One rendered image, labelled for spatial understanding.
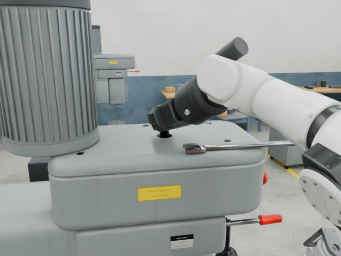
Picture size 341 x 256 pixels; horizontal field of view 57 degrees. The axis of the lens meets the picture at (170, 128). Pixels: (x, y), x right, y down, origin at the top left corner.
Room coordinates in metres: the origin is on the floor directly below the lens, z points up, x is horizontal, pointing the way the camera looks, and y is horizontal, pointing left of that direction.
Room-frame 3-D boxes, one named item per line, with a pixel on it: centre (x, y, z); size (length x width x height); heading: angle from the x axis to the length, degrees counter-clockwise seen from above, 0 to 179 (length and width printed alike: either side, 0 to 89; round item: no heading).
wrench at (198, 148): (0.63, -0.15, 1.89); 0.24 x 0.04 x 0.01; 98
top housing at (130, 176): (0.71, 0.03, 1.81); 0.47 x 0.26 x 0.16; 100
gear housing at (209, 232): (0.70, 0.06, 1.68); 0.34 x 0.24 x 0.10; 100
